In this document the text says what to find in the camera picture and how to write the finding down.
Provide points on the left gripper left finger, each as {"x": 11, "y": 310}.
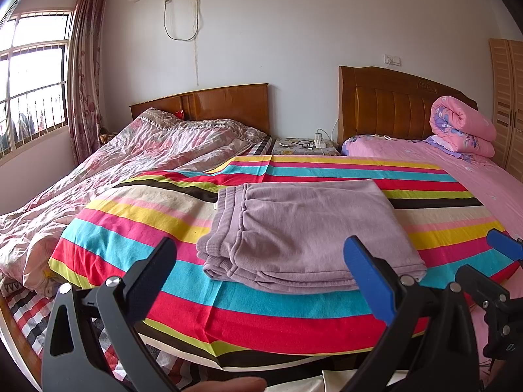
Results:
{"x": 73, "y": 359}

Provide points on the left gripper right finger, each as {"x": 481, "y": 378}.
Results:
{"x": 447, "y": 359}

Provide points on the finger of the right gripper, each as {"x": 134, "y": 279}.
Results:
{"x": 511, "y": 248}
{"x": 502, "y": 314}

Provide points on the lilac knit pants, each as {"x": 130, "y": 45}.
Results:
{"x": 288, "y": 238}

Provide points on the person left hand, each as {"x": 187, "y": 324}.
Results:
{"x": 242, "y": 384}

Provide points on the rainbow striped blanket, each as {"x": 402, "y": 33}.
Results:
{"x": 230, "y": 325}

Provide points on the checkered bed sheet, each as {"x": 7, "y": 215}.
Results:
{"x": 31, "y": 311}

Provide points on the rolled pink floral quilt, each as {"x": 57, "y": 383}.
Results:
{"x": 460, "y": 130}

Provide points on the pink floral satin duvet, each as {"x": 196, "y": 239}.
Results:
{"x": 155, "y": 140}

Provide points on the light wooden wardrobe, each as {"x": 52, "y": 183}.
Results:
{"x": 507, "y": 66}

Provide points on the wooden headboard right bed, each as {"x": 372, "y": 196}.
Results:
{"x": 379, "y": 101}

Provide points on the wooden headboard bed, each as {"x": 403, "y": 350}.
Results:
{"x": 248, "y": 104}
{"x": 379, "y": 101}

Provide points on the nightstand with clutter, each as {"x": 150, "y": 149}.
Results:
{"x": 303, "y": 147}

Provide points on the wooden headboard left bed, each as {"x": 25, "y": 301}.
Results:
{"x": 248, "y": 104}

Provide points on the window with metal bars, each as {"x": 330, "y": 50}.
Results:
{"x": 33, "y": 49}

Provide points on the floral maroon curtain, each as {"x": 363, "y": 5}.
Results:
{"x": 82, "y": 81}

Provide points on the white wall socket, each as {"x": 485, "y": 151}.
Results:
{"x": 390, "y": 60}

